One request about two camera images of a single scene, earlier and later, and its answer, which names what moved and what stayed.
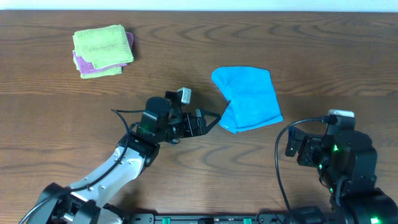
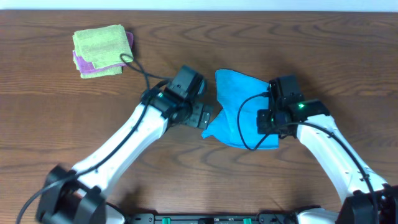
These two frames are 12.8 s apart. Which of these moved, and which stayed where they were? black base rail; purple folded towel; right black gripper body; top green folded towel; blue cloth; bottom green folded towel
Moved: blue cloth; right black gripper body
Stayed: bottom green folded towel; top green folded towel; purple folded towel; black base rail
